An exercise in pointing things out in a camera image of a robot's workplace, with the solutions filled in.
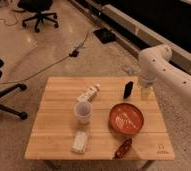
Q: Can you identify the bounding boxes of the black chair base legs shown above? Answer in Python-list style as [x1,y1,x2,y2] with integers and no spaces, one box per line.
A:
[0,49,29,121]

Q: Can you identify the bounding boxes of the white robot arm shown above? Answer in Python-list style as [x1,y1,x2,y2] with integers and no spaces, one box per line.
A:
[138,44,191,104]

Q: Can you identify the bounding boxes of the black office chair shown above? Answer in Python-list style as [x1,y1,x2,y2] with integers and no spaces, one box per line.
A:
[17,0,59,33]

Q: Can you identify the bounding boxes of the black floor mat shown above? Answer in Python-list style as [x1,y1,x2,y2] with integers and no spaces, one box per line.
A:
[94,28,116,44]

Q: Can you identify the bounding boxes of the floor cable with plug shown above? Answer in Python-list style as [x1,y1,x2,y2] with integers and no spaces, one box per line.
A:
[0,25,100,86]

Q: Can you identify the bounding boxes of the wooden table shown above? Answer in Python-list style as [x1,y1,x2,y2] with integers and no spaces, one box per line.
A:
[25,77,175,160]

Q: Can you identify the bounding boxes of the clear plastic cup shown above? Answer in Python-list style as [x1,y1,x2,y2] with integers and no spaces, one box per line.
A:
[74,101,93,124]

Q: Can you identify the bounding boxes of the orange bowl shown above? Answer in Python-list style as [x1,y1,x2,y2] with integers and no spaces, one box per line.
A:
[109,103,144,135]

